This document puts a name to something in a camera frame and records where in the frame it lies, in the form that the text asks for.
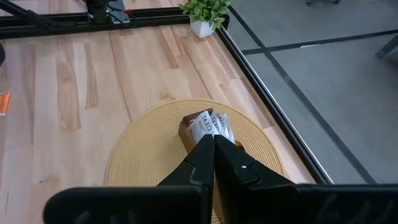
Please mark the green plant in white pot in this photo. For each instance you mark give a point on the green plant in white pot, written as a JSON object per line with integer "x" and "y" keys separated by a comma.
{"x": 205, "y": 15}

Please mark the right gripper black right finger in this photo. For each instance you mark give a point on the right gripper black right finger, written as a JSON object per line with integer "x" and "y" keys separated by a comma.
{"x": 280, "y": 205}

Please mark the brown wooden tea box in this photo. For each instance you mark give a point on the brown wooden tea box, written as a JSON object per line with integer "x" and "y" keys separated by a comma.
{"x": 186, "y": 137}

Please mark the round woven straw placemat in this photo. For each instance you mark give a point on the round woven straw placemat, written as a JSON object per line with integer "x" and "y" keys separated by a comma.
{"x": 146, "y": 149}

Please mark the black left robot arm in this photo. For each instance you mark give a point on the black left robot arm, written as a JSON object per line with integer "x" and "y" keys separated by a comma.
{"x": 96, "y": 11}

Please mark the silver metal bracket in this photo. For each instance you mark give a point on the silver metal bracket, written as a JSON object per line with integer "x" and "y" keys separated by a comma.
{"x": 118, "y": 9}

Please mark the black aluminium table frame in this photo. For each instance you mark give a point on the black aluminium table frame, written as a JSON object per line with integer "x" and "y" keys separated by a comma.
{"x": 273, "y": 105}

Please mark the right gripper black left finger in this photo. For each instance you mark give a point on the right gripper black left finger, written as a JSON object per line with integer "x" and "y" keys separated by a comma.
{"x": 140, "y": 207}

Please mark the dark furniture leg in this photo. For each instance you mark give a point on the dark furniture leg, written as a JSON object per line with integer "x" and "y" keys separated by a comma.
{"x": 387, "y": 46}

